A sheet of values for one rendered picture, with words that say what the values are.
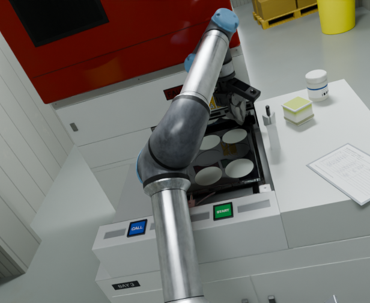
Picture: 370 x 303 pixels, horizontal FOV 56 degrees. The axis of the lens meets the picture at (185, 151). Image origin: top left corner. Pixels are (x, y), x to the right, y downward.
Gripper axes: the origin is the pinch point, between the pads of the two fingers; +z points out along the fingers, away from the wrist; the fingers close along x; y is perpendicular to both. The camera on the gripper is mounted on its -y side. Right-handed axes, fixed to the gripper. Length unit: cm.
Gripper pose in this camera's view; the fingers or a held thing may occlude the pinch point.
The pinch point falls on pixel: (242, 122)
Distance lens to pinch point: 131.6
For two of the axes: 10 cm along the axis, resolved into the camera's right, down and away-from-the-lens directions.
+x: -6.2, 5.9, -5.1
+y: -7.2, -1.7, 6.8
